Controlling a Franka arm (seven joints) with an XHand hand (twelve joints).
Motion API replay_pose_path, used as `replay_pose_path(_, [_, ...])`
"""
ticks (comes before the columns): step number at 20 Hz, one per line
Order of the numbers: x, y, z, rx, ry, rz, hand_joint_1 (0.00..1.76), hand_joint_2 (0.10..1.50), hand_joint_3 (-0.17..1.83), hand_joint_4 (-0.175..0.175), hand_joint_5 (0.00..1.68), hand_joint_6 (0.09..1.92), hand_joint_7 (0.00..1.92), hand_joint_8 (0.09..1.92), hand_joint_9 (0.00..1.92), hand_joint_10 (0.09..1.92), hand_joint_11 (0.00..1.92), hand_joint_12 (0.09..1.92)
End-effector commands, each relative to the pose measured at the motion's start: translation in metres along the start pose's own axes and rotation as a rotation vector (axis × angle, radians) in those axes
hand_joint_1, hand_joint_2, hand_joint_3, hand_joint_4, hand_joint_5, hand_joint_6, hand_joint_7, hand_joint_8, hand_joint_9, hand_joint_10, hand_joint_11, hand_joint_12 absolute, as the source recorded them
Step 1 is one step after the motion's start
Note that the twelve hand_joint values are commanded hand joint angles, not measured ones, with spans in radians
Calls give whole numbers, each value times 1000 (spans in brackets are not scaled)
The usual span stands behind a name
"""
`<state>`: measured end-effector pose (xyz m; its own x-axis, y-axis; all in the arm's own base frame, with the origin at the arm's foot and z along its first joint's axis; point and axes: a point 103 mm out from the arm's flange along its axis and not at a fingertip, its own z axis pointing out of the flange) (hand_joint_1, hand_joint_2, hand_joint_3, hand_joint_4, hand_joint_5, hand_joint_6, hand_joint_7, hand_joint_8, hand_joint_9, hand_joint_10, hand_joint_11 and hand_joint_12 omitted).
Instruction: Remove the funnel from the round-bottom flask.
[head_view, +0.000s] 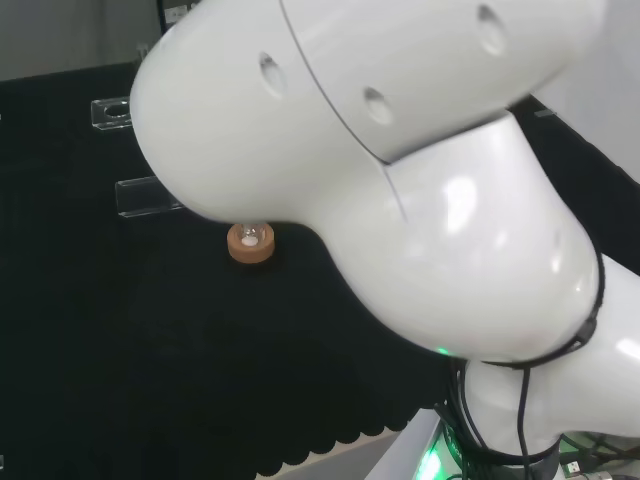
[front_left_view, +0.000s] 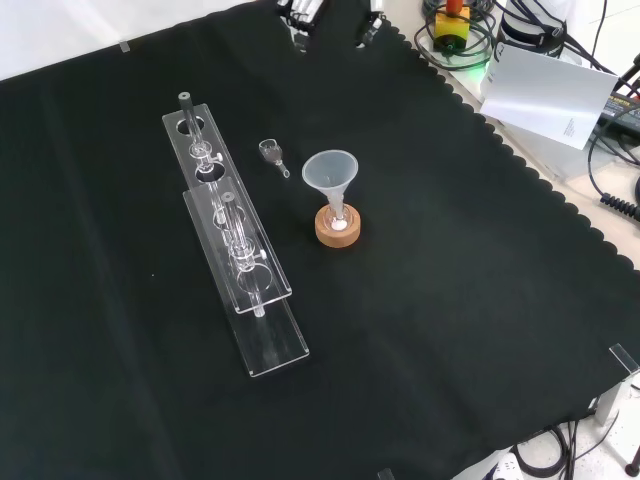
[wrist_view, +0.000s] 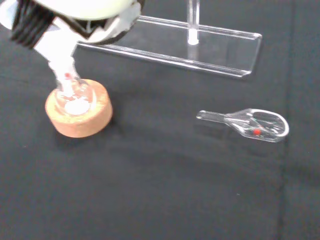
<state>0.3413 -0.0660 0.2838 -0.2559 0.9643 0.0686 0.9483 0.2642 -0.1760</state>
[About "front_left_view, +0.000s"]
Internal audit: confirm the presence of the yellow stop button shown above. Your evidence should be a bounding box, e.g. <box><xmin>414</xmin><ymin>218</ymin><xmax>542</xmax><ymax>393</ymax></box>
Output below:
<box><xmin>432</xmin><ymin>0</ymin><xmax>472</xmax><ymax>54</ymax></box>

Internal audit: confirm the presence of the white power strip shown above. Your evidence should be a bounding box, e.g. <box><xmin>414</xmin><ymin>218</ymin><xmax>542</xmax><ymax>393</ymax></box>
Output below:
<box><xmin>482</xmin><ymin>449</ymin><xmax>524</xmax><ymax>480</ymax></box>

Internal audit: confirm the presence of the black coiled cable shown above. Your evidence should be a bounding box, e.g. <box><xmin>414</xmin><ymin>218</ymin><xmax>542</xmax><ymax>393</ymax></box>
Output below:
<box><xmin>597</xmin><ymin>192</ymin><xmax>640</xmax><ymax>221</ymax></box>

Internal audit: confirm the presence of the cork ring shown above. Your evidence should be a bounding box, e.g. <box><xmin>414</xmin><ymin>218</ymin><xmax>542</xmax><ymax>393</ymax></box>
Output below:
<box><xmin>314</xmin><ymin>204</ymin><xmax>363</xmax><ymax>248</ymax></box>

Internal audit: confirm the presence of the glass round-bottom flask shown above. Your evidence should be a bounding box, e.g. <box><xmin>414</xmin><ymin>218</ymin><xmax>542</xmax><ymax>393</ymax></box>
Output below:
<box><xmin>322</xmin><ymin>199</ymin><xmax>354</xmax><ymax>234</ymax></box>

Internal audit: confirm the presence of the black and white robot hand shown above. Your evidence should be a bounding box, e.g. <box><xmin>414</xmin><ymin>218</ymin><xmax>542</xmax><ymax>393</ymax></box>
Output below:
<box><xmin>276</xmin><ymin>0</ymin><xmax>387</xmax><ymax>54</ymax></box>

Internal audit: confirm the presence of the black power adapter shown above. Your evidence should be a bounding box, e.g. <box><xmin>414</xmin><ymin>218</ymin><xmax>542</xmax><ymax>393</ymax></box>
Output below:
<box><xmin>597</xmin><ymin>92</ymin><xmax>640</xmax><ymax>134</ymax></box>

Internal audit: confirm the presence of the clear acrylic funnel stand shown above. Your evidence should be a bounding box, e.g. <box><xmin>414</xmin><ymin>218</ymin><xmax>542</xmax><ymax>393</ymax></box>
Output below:
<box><xmin>161</xmin><ymin>91</ymin><xmax>310</xmax><ymax>379</ymax></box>

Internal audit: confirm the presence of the black looped cable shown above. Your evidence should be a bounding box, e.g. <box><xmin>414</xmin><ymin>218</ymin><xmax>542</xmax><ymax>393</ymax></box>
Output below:
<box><xmin>513</xmin><ymin>424</ymin><xmax>584</xmax><ymax>477</ymax></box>

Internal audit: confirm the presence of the small glass weighing funnel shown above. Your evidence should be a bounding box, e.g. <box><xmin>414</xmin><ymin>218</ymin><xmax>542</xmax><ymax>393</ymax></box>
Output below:
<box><xmin>258</xmin><ymin>138</ymin><xmax>291</xmax><ymax>179</ymax></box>

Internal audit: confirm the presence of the translucent plastic funnel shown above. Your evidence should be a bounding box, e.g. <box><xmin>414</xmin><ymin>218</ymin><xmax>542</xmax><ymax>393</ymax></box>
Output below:
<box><xmin>301</xmin><ymin>151</ymin><xmax>359</xmax><ymax>229</ymax></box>

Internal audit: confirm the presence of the black bench cloth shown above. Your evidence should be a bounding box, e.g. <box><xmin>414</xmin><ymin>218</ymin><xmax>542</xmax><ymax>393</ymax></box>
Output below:
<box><xmin>0</xmin><ymin>0</ymin><xmax>640</xmax><ymax>480</ymax></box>

